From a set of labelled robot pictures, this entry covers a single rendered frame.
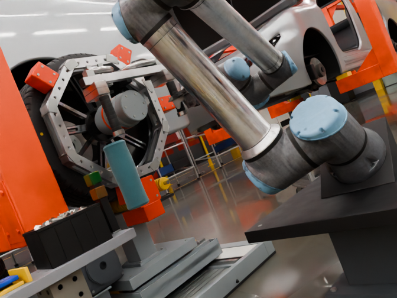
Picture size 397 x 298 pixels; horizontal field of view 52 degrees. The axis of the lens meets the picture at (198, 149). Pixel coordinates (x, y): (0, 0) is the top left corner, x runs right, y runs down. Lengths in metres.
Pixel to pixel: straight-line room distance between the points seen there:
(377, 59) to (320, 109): 3.76
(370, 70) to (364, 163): 3.70
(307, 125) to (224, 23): 0.38
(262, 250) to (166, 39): 1.14
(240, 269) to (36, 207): 0.88
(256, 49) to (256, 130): 0.29
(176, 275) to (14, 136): 0.86
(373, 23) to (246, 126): 3.84
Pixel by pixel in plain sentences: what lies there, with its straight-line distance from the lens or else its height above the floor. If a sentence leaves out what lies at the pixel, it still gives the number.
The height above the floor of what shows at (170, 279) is 0.14.
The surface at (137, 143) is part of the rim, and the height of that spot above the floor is 0.72.
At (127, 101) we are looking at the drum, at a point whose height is 0.87.
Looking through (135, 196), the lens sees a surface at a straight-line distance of 1.53.
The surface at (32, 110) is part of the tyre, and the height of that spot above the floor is 0.97.
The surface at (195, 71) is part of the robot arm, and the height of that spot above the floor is 0.80.
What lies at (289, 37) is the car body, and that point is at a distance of 4.31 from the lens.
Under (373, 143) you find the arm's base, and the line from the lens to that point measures 1.31.
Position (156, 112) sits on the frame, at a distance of 1.87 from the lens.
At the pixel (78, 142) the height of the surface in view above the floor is 0.86.
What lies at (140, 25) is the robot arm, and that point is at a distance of 1.14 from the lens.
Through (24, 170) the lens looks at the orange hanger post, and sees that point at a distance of 1.43.
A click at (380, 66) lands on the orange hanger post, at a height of 0.64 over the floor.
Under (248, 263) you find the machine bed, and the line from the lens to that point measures 1.85.
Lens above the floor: 0.62
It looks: 1 degrees down
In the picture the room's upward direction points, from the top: 22 degrees counter-clockwise
